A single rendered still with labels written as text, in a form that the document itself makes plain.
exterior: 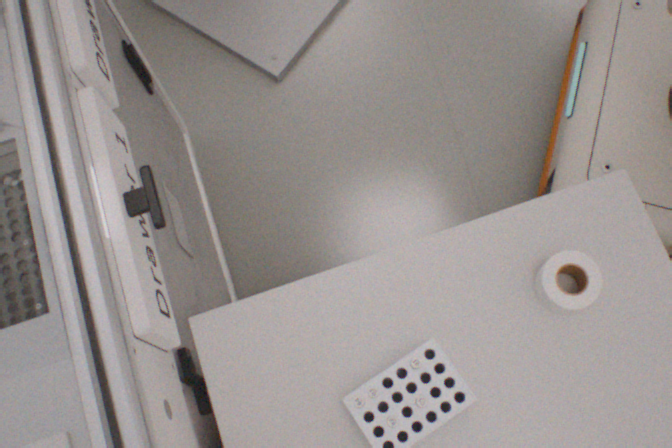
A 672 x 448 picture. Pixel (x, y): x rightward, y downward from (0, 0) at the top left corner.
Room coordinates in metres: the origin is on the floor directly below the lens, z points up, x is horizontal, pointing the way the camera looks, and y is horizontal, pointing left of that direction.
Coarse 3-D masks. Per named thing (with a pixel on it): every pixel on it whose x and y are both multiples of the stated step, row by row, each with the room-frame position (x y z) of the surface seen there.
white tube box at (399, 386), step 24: (408, 360) 0.09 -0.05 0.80; (432, 360) 0.08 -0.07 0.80; (384, 384) 0.07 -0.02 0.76; (408, 384) 0.06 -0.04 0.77; (432, 384) 0.06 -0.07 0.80; (456, 384) 0.05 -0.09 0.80; (360, 408) 0.05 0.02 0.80; (384, 408) 0.04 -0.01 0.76; (408, 408) 0.04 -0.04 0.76; (432, 408) 0.03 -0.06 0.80; (456, 408) 0.03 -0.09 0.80; (384, 432) 0.02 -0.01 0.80; (408, 432) 0.01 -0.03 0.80
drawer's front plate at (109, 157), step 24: (96, 96) 0.42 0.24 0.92; (96, 120) 0.38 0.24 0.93; (96, 144) 0.36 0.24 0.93; (120, 144) 0.38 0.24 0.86; (96, 168) 0.33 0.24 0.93; (120, 168) 0.34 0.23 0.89; (120, 192) 0.30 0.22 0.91; (120, 216) 0.27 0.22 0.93; (144, 216) 0.30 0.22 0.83; (120, 240) 0.24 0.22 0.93; (144, 240) 0.26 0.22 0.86; (120, 264) 0.22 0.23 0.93; (144, 264) 0.23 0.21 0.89; (144, 288) 0.19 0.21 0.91; (144, 312) 0.16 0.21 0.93; (144, 336) 0.14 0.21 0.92; (168, 336) 0.15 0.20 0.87
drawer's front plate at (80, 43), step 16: (64, 0) 0.55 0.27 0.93; (80, 0) 0.58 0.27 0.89; (64, 16) 0.53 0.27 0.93; (80, 16) 0.54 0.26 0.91; (96, 16) 0.60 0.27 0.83; (64, 32) 0.51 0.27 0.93; (80, 32) 0.51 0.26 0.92; (96, 32) 0.56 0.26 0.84; (80, 48) 0.48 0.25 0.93; (96, 48) 0.52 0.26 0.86; (80, 64) 0.46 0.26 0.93; (96, 64) 0.48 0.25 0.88; (96, 80) 0.46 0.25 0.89; (112, 80) 0.50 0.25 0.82; (112, 96) 0.46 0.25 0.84
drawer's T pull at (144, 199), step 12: (144, 168) 0.32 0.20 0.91; (144, 180) 0.31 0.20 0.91; (132, 192) 0.30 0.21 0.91; (144, 192) 0.30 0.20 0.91; (156, 192) 0.30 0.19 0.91; (132, 204) 0.29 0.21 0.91; (144, 204) 0.28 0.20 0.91; (156, 204) 0.28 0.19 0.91; (132, 216) 0.28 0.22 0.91; (156, 216) 0.27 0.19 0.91; (156, 228) 0.26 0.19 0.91
